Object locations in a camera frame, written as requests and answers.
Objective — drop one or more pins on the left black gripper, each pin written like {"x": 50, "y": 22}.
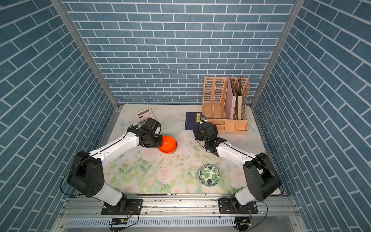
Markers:
{"x": 159, "y": 143}

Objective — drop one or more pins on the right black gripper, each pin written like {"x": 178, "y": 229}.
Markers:
{"x": 199, "y": 132}

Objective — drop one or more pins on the orange bowl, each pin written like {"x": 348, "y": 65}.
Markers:
{"x": 169, "y": 145}

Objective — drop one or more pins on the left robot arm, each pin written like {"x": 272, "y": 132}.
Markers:
{"x": 86, "y": 174}

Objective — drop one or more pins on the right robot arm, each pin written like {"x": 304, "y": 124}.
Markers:
{"x": 260, "y": 174}

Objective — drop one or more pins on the dark blue book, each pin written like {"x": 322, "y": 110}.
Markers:
{"x": 192, "y": 119}

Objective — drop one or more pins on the pink calculator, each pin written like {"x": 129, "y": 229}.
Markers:
{"x": 145, "y": 114}

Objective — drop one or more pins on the beige file organizer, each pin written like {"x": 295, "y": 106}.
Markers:
{"x": 213, "y": 104}

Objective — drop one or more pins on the floral table mat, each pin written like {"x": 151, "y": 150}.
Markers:
{"x": 147, "y": 170}

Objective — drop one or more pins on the pink folder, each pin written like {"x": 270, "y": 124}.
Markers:
{"x": 230, "y": 99}

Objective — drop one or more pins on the tan folder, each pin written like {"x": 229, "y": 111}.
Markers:
{"x": 239, "y": 96}

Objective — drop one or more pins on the left circuit board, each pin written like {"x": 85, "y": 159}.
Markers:
{"x": 118, "y": 222}

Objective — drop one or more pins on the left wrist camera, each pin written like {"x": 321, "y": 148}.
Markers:
{"x": 152, "y": 126}

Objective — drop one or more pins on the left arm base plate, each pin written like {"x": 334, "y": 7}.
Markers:
{"x": 126, "y": 206}

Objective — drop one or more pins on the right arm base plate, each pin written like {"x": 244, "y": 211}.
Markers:
{"x": 232, "y": 206}

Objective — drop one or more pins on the aluminium rail frame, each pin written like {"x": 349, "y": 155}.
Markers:
{"x": 181, "y": 213}

